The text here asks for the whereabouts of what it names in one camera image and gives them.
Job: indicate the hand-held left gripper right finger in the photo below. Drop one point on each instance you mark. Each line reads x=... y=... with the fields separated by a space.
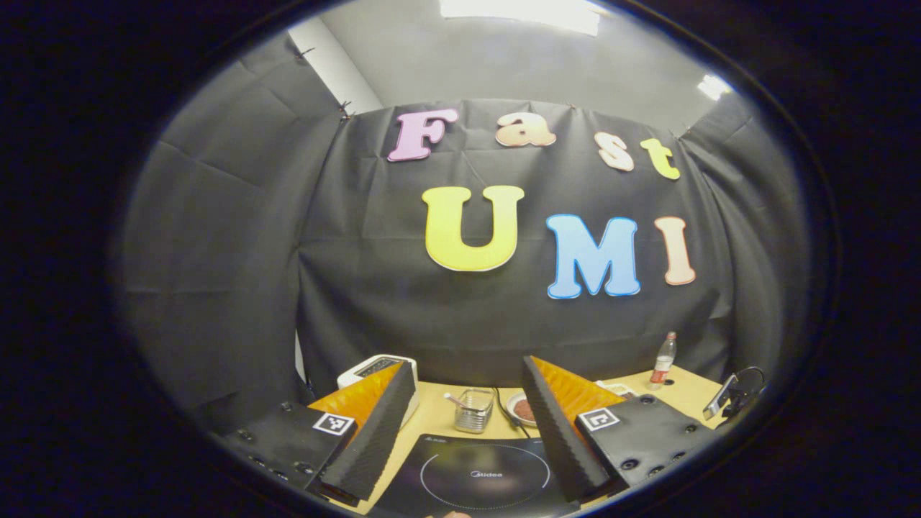
x=557 y=435

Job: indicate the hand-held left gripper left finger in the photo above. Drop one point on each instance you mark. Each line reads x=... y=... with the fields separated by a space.
x=374 y=439

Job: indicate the black induction cooktop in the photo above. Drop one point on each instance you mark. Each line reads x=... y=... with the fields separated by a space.
x=475 y=475

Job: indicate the white plate with meat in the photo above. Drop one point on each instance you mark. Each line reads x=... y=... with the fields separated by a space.
x=519 y=410

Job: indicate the white toaster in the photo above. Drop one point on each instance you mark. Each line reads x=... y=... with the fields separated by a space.
x=363 y=370

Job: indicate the white divided dish with beans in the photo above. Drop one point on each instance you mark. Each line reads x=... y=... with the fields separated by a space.
x=620 y=389

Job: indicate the pink striped straw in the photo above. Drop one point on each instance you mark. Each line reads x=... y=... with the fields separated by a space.
x=455 y=399

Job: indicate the clear water bottle red label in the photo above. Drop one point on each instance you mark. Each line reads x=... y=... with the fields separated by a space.
x=663 y=363

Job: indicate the smartphone on black stand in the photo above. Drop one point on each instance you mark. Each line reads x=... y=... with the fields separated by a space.
x=721 y=397

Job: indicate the small ceiling light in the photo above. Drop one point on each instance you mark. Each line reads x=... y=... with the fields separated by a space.
x=714 y=86

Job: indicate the large ceiling light panel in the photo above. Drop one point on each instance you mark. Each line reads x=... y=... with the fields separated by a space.
x=525 y=11

